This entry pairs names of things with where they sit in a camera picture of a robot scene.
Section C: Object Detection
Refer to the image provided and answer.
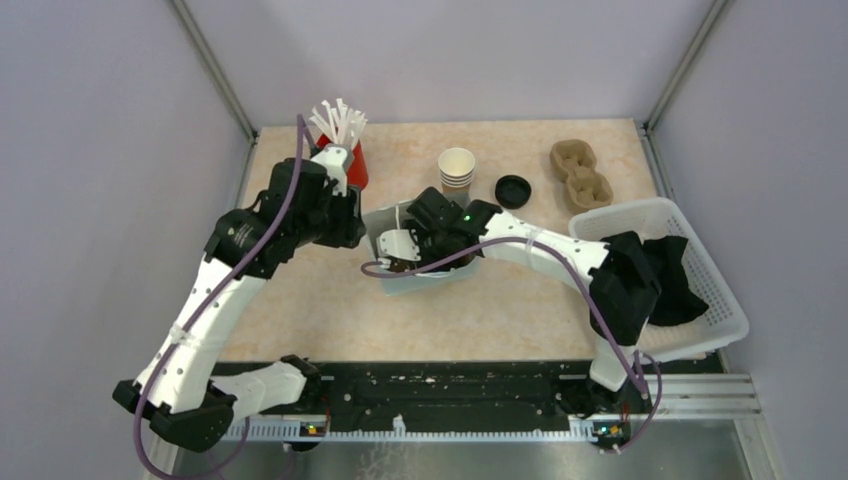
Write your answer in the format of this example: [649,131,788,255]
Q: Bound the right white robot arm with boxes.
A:
[378,187,662,412]

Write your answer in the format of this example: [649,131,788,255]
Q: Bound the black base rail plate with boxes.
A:
[211,359,654,435]

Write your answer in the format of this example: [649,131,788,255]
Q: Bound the red straw holder cup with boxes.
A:
[311,135,368,189]

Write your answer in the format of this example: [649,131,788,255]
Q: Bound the black cloth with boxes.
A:
[599,231,709,328]

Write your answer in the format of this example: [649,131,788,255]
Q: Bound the light blue paper bag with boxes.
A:
[362,199,480,296]

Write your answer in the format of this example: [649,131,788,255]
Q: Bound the stack of paper cups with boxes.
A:
[437,147,476,194]

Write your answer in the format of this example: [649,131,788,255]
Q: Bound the white wrapped straws bundle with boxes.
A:
[308,98,368,150]

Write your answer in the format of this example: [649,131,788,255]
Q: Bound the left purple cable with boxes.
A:
[132,113,313,480]

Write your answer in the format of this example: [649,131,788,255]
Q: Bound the stack of black lids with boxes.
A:
[494,174,532,210]

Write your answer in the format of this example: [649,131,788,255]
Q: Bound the white plastic basket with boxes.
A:
[568,197,749,362]

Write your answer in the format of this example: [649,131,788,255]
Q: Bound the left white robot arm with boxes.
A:
[113,145,365,453]

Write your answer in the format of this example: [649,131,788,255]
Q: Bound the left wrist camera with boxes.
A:
[310,143,353,197]

